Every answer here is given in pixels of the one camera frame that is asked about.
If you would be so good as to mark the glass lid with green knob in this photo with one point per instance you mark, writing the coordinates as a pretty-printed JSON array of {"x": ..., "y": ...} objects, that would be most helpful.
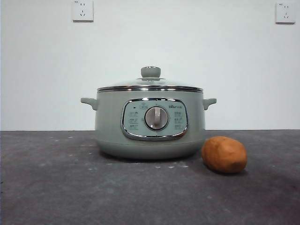
[{"x": 150, "y": 71}]

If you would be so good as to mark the brown potato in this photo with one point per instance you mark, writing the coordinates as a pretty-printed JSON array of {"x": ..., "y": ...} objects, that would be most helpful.
[{"x": 223, "y": 154}]

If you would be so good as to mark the pale green electric cooking pot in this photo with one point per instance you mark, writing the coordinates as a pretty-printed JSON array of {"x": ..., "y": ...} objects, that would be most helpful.
[{"x": 110, "y": 122}]

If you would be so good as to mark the white wall socket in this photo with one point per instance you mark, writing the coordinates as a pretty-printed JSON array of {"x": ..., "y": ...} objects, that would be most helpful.
[
  {"x": 82, "y": 10},
  {"x": 285, "y": 12}
]

